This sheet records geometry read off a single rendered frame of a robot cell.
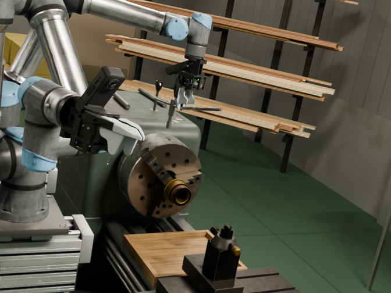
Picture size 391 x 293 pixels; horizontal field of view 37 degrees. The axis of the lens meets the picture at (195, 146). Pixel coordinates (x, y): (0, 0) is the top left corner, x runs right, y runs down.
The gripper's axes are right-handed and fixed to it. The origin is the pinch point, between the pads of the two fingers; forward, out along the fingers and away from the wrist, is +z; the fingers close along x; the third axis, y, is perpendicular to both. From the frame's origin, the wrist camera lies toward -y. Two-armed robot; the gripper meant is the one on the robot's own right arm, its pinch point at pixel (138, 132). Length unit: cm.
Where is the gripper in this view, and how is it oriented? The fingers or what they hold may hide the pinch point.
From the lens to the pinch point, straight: 102.8
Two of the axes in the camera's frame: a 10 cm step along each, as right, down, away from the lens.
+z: 7.0, 3.2, -6.3
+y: -2.7, 9.5, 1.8
